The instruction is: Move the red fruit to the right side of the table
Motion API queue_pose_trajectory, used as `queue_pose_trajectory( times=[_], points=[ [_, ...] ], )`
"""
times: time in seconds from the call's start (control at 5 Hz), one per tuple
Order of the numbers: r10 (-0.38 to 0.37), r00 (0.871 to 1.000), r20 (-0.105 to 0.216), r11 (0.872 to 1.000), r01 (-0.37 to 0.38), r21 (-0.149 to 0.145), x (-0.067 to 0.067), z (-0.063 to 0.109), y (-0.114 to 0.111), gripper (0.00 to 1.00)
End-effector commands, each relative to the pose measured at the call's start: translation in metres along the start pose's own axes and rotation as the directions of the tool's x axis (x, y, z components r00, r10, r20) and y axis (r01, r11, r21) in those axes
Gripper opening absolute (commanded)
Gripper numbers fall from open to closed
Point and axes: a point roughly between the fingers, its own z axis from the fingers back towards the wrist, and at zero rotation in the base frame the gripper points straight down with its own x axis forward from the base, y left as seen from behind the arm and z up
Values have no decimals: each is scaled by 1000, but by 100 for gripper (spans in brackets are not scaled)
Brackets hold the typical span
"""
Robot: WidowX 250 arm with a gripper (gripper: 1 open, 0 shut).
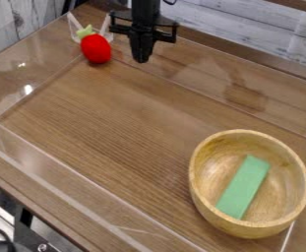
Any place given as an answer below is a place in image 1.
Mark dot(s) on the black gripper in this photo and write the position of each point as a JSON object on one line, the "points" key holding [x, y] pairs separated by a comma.
{"points": [[143, 24]]}

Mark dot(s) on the wooden bowl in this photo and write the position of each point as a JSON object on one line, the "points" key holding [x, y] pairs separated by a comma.
{"points": [[279, 199]]}

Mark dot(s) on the black table leg frame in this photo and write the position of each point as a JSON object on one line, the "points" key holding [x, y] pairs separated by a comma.
{"points": [[33, 236]]}

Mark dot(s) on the red plush strawberry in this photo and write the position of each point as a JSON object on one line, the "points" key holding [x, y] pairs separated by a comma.
{"points": [[93, 45]]}

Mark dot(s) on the clear acrylic wall panel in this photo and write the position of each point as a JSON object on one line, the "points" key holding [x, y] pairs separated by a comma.
{"points": [[84, 211]]}

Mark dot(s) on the green rectangular block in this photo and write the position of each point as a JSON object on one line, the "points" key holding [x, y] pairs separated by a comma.
{"points": [[242, 188]]}

